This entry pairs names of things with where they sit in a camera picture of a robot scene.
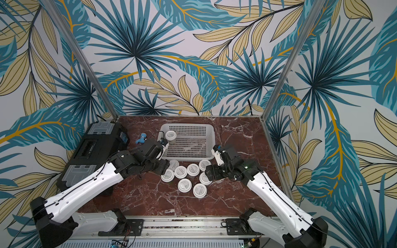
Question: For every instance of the small blue toy drill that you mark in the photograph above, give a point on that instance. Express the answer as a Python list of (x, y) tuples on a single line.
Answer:
[(141, 139)]

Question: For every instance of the yogurt cup green label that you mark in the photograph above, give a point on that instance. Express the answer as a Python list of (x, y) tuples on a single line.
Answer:
[(184, 185)]

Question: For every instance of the black plastic toolbox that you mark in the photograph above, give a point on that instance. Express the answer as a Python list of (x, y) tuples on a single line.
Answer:
[(101, 140)]

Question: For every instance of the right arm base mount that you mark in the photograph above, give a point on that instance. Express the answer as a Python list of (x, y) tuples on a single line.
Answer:
[(237, 227)]

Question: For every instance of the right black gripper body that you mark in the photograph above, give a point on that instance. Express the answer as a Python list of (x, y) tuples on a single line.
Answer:
[(228, 155)]

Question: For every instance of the white perforated plastic basket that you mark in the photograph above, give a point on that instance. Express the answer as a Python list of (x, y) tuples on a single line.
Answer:
[(193, 143)]

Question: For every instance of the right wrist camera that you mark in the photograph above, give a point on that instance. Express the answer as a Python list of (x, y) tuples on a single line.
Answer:
[(224, 154)]

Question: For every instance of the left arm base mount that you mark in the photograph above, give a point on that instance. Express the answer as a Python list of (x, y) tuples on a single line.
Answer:
[(125, 228)]

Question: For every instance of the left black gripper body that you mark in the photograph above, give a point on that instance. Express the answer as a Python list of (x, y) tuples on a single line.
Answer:
[(157, 166)]

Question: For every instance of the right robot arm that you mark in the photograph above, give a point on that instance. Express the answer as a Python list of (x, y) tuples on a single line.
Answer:
[(294, 229)]

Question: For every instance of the yogurt cup white lid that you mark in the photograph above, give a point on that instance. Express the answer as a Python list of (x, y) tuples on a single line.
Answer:
[(171, 136)]

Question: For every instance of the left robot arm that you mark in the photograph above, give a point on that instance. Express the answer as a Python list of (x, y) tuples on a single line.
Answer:
[(57, 218)]

